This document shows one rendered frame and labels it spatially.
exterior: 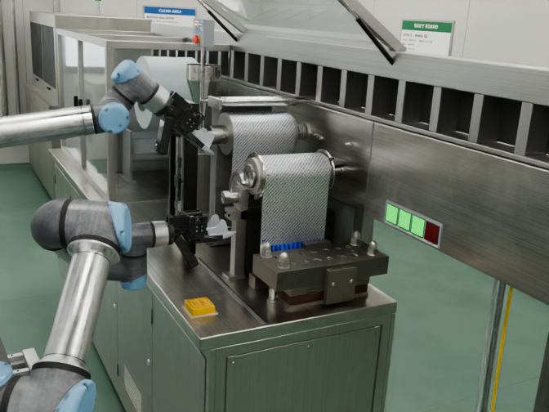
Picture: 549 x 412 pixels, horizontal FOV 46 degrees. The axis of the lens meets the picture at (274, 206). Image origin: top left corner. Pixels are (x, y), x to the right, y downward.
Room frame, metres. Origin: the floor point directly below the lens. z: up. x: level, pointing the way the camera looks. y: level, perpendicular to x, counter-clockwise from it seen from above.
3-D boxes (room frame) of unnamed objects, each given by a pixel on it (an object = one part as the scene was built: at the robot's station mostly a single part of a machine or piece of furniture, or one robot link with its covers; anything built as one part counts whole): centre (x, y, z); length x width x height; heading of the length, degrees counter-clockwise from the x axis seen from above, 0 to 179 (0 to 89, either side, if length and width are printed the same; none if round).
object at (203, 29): (2.45, 0.31, 1.66); 0.07 x 0.07 x 0.10; 44
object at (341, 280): (1.80, -0.21, 0.97); 0.10 x 0.03 x 0.11; 118
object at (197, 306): (1.70, 0.20, 0.91); 0.07 x 0.07 x 0.02; 28
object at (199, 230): (1.79, 0.26, 1.12); 0.12 x 0.08 x 0.09; 118
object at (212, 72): (2.64, 0.32, 1.50); 0.14 x 0.14 x 0.06
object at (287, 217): (1.96, -0.07, 1.11); 0.23 x 0.01 x 0.18; 118
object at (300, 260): (1.87, -0.16, 1.00); 0.40 x 0.16 x 0.06; 118
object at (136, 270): (1.72, 0.41, 1.01); 0.11 x 0.08 x 0.11; 88
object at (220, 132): (2.16, 0.21, 1.34); 0.06 x 0.06 x 0.06; 28
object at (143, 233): (1.72, 0.40, 1.11); 0.11 x 0.08 x 0.09; 118
